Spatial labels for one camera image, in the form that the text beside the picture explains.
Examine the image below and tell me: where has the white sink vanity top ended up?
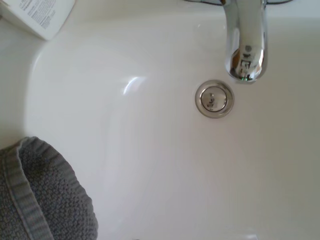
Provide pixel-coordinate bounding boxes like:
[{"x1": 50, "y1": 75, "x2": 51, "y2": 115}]
[{"x1": 0, "y1": 0, "x2": 320, "y2": 240}]

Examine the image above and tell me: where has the white printed carton box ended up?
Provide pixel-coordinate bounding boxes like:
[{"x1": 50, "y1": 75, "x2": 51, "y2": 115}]
[{"x1": 0, "y1": 0, "x2": 76, "y2": 41}]

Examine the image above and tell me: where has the chrome faucet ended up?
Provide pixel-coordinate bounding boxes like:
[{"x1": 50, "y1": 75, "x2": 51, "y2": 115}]
[{"x1": 223, "y1": 0, "x2": 270, "y2": 86}]

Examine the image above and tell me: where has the grey knitted towel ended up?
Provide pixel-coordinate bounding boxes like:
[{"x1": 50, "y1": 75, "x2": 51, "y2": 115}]
[{"x1": 0, "y1": 136, "x2": 99, "y2": 240}]

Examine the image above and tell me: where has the chrome drain stopper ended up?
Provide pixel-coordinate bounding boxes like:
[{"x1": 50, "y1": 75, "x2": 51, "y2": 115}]
[{"x1": 194, "y1": 79, "x2": 236, "y2": 118}]

